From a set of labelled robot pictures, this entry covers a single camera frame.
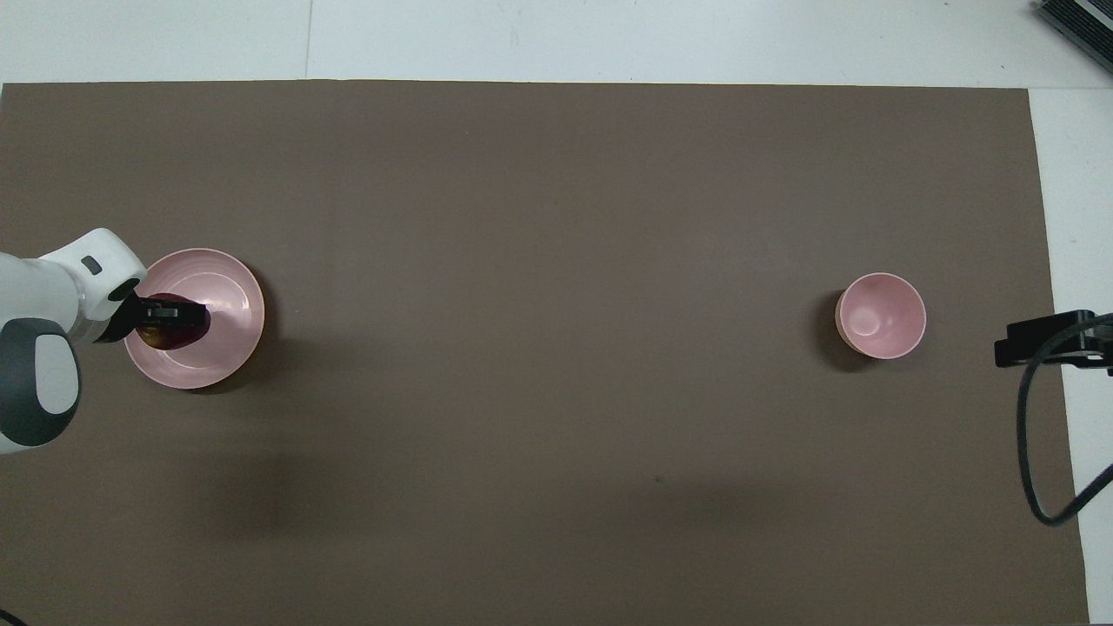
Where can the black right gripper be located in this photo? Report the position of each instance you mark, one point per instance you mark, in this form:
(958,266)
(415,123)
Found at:
(1091,343)

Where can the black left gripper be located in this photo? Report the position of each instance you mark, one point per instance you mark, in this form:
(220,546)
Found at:
(129,317)

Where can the dark red apple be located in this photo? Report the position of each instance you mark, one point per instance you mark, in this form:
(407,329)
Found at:
(174,336)

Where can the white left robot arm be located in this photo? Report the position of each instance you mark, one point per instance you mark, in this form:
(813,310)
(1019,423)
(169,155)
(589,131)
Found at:
(39,304)

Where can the pink plate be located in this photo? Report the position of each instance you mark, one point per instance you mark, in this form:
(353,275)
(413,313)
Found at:
(226,296)

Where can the pink bowl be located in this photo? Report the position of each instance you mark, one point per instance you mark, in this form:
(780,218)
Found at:
(880,317)

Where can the dark grey ribbed device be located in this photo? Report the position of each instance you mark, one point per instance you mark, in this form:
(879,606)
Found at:
(1083,22)

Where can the brown table mat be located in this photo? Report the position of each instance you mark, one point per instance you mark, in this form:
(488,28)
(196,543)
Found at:
(556,217)

